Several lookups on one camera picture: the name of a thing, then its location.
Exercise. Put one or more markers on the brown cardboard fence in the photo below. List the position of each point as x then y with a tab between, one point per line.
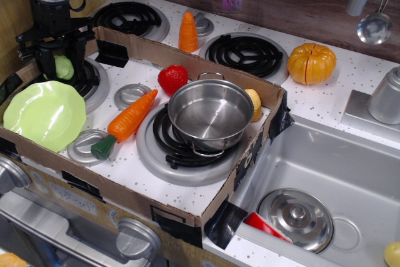
123	182

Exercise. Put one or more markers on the orange toy bread corner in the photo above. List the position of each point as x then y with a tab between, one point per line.
11	260

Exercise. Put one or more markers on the orange toy carrot tip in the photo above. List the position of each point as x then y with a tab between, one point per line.
188	34

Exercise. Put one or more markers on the orange toy pumpkin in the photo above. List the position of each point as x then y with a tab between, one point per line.
311	63

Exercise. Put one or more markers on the grey oven knob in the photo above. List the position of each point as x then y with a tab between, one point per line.
12	176
135	240

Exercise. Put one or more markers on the orange toy carrot green stem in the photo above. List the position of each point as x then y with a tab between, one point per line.
124	125

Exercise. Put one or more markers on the red toy strawberry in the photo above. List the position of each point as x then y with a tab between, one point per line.
172	78

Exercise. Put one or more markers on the stainless steel pot lid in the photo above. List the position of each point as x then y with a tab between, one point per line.
299	216

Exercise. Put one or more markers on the grey stove top knob upper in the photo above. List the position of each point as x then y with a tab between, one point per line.
129	94

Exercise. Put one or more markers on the grey stove top knob lower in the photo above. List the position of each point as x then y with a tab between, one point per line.
80	149

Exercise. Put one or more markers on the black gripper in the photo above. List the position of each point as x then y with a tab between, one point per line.
54	28

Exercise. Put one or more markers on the pale yellow toy potato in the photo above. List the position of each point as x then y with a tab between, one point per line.
392	254

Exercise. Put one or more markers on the light green plastic plate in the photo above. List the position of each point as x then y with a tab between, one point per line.
51	114

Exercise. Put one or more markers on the grey oven knob right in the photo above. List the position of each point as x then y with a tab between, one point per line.
135	240

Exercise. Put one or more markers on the black back left burner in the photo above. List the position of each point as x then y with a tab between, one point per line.
130	17

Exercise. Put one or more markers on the grey toy faucet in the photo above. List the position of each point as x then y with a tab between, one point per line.
381	108

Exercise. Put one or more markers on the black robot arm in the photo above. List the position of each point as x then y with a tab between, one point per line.
55	30

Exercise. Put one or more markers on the grey sink basin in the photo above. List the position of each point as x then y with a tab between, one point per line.
355	178

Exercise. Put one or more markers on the black burner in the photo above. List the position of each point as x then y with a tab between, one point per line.
130	17
169	159
248	52
92	88

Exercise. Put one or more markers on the light green toy broccoli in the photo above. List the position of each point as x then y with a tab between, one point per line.
64	67

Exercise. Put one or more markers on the yellow toy corn cob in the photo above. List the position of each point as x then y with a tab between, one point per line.
256	101

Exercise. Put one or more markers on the grey stove knob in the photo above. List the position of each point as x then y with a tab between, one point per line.
80	149
129	94
204	25

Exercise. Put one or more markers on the hanging metal ladle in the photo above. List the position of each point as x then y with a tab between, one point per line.
375	28

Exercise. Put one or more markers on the red toy pepper piece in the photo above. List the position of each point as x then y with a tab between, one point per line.
255	220

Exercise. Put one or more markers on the black front left burner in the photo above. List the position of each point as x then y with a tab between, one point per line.
92	88

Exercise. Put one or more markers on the black front right burner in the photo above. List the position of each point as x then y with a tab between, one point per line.
169	159

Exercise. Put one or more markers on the black back right burner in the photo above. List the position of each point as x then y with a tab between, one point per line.
248	52

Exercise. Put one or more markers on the grey oven knob left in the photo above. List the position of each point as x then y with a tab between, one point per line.
12	176

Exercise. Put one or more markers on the grey back stove knob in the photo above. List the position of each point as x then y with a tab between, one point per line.
204	25

